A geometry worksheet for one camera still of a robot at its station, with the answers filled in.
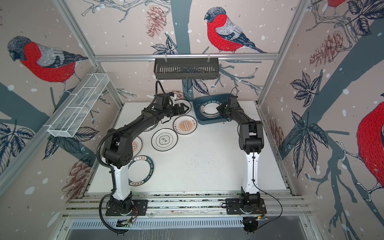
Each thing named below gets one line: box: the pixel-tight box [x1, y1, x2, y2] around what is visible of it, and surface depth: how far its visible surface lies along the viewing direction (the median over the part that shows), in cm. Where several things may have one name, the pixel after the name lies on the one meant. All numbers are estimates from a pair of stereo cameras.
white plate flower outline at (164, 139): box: [151, 128, 178, 152], surface depth 102 cm
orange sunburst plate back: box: [172, 115, 198, 135], surface depth 109 cm
